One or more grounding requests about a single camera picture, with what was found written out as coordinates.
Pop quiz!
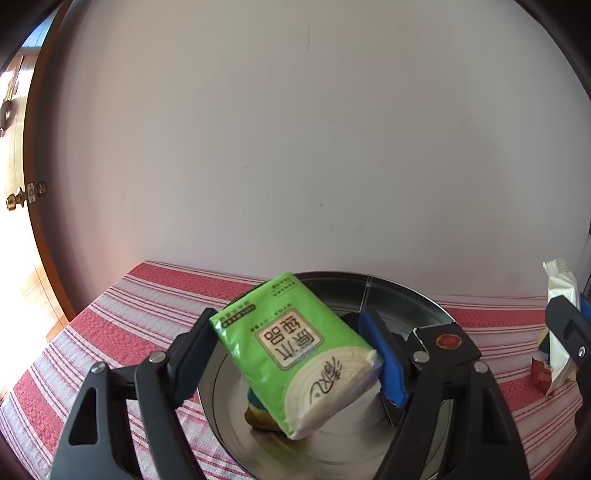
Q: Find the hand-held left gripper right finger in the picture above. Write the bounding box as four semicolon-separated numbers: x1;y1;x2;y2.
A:
359;309;531;480

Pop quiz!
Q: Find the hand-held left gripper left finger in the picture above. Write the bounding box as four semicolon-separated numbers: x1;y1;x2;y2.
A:
48;308;221;480

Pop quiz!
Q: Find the white snack packet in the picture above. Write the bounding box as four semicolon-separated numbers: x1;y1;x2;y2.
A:
542;259;581;398

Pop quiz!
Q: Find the round metal cookie tin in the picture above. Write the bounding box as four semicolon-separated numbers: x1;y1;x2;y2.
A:
198;271;468;480

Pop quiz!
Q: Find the green tissue pack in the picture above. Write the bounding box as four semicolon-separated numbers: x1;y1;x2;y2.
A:
210;271;384;440

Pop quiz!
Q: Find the red candy packet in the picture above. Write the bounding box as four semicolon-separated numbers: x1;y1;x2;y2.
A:
531;355;555;393

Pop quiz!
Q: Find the red striped tablecloth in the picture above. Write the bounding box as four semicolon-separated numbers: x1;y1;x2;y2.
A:
0;261;591;480

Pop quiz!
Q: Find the wooden door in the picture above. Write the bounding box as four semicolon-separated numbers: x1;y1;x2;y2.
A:
0;0;77;342

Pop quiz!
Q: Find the hanging door ornament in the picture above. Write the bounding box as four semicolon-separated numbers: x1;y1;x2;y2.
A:
0;60;19;139

